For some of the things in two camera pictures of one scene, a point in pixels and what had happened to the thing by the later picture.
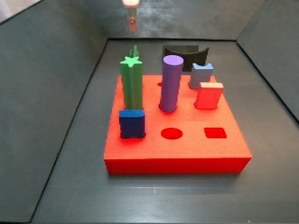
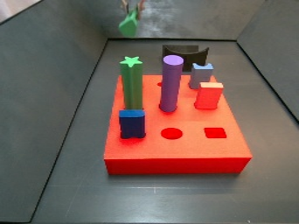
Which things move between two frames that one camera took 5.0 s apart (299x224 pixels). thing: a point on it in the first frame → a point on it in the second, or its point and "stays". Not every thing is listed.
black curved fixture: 189,53 stays
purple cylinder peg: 171,84 stays
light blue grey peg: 200,74 stays
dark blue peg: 132,123 stays
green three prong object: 133,52 → 128,24
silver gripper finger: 132,18 → 140,5
